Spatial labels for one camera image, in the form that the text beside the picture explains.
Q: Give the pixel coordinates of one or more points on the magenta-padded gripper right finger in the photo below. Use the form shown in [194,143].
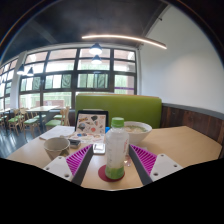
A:
[166,166]

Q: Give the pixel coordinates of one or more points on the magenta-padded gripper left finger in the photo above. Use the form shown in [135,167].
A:
[58,168]

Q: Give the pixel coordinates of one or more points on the green-capped clear drink bottle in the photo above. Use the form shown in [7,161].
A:
[116,150]

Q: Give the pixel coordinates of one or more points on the beige ceramic cup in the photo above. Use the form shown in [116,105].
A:
[56,148]

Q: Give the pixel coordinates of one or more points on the small dark box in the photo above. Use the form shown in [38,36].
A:
[74,143]

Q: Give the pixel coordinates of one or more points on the white paper sheet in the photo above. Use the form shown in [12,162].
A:
[56,132]

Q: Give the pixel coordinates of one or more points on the white ceramic bowl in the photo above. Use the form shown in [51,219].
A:
[141,131]

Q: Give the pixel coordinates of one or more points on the flat round red coaster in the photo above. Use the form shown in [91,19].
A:
[101,174]

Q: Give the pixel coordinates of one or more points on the small white flat device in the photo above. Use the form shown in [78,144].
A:
[99,148]

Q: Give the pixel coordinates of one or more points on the green-seated wooden chairs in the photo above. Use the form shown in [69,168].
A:
[30,121]

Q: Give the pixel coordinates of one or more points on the sticker-covered laptop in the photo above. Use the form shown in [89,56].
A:
[91,123]

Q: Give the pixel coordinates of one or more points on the wooden dining table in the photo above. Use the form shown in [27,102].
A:
[41,108]

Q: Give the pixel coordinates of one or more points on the small blue-capped bottle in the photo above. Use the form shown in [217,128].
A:
[107,129]

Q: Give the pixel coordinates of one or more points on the green upholstered bench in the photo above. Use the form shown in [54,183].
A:
[133,106]

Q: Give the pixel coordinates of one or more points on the large dark-framed window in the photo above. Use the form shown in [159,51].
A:
[60,66]

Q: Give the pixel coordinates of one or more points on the dark pendant ceiling lamps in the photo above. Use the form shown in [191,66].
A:
[95,50]

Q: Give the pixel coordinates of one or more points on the long curved ceiling light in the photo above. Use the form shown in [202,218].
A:
[126,37]

